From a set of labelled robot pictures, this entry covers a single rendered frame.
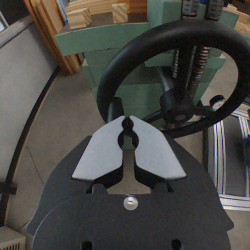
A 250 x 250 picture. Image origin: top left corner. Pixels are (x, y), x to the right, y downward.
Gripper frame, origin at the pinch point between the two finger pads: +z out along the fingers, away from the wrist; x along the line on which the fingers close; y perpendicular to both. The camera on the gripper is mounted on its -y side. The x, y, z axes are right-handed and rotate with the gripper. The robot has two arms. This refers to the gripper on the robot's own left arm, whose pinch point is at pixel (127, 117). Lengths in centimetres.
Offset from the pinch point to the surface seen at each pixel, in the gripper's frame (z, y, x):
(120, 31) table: 20.2, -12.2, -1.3
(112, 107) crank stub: 3.3, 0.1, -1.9
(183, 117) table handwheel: 6.4, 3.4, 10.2
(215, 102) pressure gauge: 25.0, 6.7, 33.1
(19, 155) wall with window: 58, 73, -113
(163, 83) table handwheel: 12.7, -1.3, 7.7
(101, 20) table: 24.0, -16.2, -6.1
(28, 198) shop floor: 24, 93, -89
